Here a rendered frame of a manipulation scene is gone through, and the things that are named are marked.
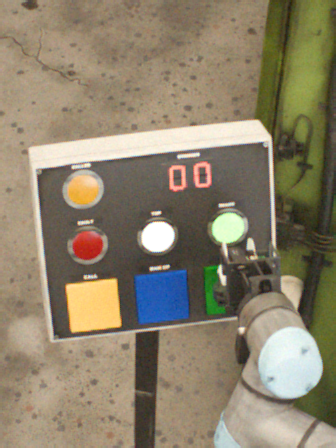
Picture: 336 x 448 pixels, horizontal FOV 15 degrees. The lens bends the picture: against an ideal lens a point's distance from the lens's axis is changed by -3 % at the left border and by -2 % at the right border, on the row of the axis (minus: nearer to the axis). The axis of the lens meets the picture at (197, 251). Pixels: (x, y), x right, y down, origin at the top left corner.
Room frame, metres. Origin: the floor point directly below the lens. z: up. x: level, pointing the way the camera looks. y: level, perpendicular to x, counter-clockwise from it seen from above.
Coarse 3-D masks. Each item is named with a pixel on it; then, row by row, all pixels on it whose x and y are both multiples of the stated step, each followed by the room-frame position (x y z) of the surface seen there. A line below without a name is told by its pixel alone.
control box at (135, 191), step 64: (192, 128) 1.24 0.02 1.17; (256, 128) 1.24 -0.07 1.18; (64, 192) 1.11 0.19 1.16; (128, 192) 1.13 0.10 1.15; (192, 192) 1.15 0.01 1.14; (256, 192) 1.16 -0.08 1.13; (64, 256) 1.06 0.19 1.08; (128, 256) 1.08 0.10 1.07; (192, 256) 1.10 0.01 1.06; (64, 320) 1.01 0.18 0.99; (128, 320) 1.03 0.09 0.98; (192, 320) 1.05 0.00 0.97
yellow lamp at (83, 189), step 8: (80, 176) 1.13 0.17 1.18; (88, 176) 1.13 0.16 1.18; (72, 184) 1.12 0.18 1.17; (80, 184) 1.12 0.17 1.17; (88, 184) 1.12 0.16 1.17; (96, 184) 1.13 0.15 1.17; (72, 192) 1.11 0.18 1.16; (80, 192) 1.11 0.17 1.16; (88, 192) 1.12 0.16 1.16; (96, 192) 1.12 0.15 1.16; (72, 200) 1.11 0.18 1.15; (80, 200) 1.11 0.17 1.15; (88, 200) 1.11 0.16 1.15
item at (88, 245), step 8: (88, 232) 1.09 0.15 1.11; (80, 240) 1.08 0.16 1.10; (88, 240) 1.08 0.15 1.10; (96, 240) 1.08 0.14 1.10; (80, 248) 1.07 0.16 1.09; (88, 248) 1.07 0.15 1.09; (96, 248) 1.08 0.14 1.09; (80, 256) 1.07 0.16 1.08; (88, 256) 1.07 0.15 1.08; (96, 256) 1.07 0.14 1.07
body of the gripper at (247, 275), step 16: (224, 256) 1.01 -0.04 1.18; (240, 256) 1.01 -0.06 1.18; (256, 256) 1.03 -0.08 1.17; (272, 256) 1.04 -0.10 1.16; (224, 272) 1.01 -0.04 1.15; (240, 272) 0.99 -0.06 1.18; (256, 272) 0.98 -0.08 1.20; (272, 272) 0.97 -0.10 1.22; (240, 288) 0.98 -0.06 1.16; (256, 288) 0.94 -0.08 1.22; (272, 288) 0.95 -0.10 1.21; (240, 304) 0.93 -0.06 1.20
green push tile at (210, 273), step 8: (208, 272) 1.09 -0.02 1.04; (216, 272) 1.09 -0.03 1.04; (208, 280) 1.08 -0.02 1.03; (216, 280) 1.08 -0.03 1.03; (208, 288) 1.07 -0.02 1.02; (208, 296) 1.07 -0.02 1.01; (208, 304) 1.06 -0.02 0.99; (216, 304) 1.06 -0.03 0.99; (208, 312) 1.05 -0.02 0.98; (216, 312) 1.06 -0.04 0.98; (224, 312) 1.06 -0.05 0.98
